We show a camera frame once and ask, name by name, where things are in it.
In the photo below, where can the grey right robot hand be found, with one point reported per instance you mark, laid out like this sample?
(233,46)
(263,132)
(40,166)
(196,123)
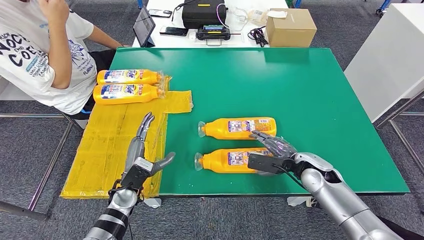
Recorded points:
(278,145)

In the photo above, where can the person's right hand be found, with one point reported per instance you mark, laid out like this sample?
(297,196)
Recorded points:
(54,10)

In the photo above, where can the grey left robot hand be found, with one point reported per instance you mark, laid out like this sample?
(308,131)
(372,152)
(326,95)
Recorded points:
(136,150)

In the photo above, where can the orange detergent bottle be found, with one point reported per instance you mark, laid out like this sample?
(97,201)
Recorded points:
(215,162)
(149,76)
(149,94)
(215,130)

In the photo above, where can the person's right forearm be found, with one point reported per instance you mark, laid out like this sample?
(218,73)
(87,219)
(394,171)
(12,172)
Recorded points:
(59,56)

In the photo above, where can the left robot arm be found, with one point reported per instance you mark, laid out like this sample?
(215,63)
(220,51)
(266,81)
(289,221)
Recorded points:
(112,215)

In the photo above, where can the yellow taped cardboard mat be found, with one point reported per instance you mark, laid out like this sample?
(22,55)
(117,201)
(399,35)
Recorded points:
(99,149)

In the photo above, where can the white table foot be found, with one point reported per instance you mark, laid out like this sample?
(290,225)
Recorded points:
(153,202)
(296,202)

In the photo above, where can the person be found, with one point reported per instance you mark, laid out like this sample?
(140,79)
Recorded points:
(20,56)

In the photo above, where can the dark tablet on stand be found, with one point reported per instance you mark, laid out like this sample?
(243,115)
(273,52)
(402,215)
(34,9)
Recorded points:
(144,26)

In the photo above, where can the black smartphone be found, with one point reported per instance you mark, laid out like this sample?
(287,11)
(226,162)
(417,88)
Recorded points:
(174,31)
(160,13)

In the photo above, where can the white table with metal legs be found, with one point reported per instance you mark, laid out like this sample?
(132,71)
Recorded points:
(33,116)
(387,59)

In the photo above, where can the white desk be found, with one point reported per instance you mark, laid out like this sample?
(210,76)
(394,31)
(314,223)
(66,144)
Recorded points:
(172,41)

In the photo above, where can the brown cardboard box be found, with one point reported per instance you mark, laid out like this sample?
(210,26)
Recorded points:
(290,30)

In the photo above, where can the black remote controller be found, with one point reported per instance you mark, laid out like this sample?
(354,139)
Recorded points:
(213,33)

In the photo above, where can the clear plastic bag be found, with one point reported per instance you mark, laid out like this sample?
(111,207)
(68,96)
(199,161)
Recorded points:
(257,16)

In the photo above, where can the white paper sheet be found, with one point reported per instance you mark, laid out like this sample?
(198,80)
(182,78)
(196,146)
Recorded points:
(277,14)

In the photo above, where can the black carry bag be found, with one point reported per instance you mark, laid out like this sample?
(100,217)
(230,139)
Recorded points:
(203,15)

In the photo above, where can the person's leg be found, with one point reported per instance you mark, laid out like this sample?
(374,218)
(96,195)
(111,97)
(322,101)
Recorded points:
(414,233)

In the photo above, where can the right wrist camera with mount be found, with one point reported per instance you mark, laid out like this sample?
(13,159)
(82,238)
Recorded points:
(265,164)

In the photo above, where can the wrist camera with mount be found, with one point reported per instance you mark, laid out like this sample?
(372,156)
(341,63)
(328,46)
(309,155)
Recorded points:
(265,164)
(136,175)

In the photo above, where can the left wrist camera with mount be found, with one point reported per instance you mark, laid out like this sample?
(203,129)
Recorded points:
(136,175)

